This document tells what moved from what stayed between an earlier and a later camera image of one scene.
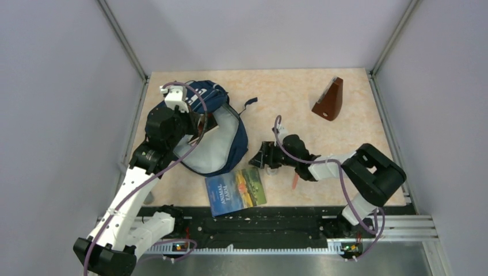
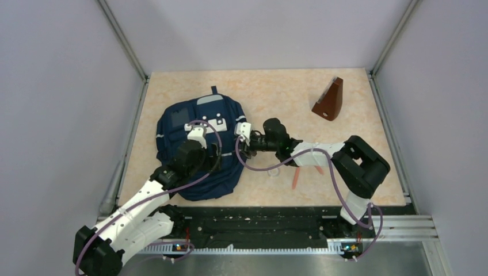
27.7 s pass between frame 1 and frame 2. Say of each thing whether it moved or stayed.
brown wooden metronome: stayed
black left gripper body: moved
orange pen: stayed
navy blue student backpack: moved
